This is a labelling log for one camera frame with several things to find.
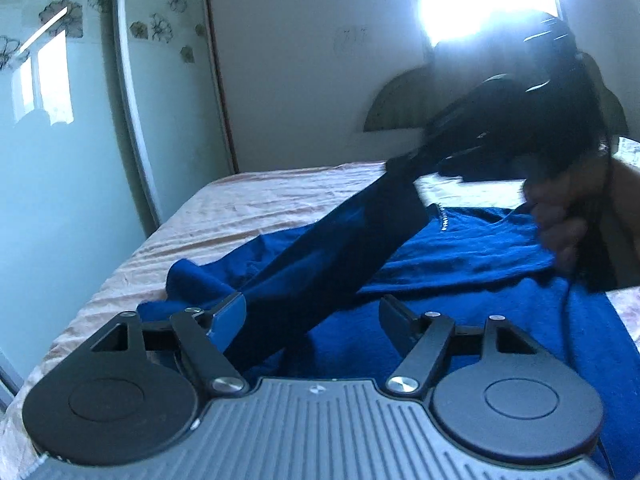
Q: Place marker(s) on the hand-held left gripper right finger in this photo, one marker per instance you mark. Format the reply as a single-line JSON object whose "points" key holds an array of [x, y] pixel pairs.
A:
{"points": [[395, 321]]}

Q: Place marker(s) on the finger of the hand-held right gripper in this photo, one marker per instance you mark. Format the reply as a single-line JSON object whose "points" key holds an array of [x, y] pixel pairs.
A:
{"points": [[417, 155]]}

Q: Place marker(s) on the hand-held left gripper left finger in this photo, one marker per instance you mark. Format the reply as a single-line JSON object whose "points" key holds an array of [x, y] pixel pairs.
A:
{"points": [[229, 317]]}

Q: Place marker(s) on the blue shirt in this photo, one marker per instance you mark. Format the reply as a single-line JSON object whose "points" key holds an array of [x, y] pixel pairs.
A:
{"points": [[450, 260]]}

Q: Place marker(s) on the person's right forearm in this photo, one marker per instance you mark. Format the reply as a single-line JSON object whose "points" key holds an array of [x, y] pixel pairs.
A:
{"points": [[622, 225]]}

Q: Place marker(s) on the person's right hand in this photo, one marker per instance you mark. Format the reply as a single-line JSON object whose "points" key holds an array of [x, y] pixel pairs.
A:
{"points": [[560, 220]]}

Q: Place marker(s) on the dark arched headboard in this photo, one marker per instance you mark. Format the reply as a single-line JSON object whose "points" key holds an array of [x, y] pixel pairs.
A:
{"points": [[395, 105]]}

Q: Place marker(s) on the bed with pink sheet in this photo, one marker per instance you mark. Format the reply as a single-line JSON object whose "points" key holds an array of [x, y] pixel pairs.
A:
{"points": [[250, 200]]}

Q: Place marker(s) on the floral glass wardrobe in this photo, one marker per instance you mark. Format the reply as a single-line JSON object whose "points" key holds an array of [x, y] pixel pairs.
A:
{"points": [[75, 160]]}

